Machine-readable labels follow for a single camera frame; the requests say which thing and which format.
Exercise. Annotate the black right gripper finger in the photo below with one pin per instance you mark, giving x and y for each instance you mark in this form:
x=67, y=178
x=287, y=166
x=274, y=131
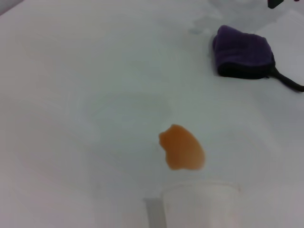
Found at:
x=275, y=3

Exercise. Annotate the purple rag with black trim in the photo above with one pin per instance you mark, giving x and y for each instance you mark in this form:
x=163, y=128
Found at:
x=242, y=47

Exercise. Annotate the white paper cup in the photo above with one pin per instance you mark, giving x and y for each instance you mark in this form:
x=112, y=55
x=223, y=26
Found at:
x=202, y=206

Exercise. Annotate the brown liquid stain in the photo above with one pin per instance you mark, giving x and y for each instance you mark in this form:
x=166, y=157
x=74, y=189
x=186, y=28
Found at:
x=183, y=149

